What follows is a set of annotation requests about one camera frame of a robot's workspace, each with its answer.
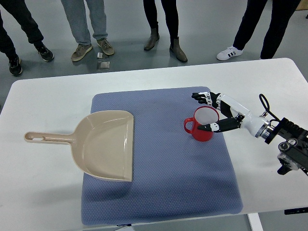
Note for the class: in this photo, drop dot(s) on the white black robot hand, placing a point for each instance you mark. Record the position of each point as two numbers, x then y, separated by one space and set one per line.
237 116

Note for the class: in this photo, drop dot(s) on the red cup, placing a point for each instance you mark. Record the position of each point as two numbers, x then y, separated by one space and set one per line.
202 116

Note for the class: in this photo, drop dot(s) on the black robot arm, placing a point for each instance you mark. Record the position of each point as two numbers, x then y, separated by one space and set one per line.
293 151

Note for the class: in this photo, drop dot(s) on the beige plastic dustpan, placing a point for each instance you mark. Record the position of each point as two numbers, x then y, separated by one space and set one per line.
101 145

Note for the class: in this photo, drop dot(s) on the blue textured mat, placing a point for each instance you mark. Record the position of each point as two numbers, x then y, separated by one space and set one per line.
174 176

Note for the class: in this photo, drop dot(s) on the white table leg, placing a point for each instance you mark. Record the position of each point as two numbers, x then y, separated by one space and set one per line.
254 221

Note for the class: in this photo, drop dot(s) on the person in brown boots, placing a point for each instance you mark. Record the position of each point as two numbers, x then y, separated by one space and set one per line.
172 21

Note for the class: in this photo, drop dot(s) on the clear plastic floor piece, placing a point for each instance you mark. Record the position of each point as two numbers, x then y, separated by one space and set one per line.
103 62

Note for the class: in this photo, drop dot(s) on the person in grey trousers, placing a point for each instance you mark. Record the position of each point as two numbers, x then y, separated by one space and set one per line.
75 11

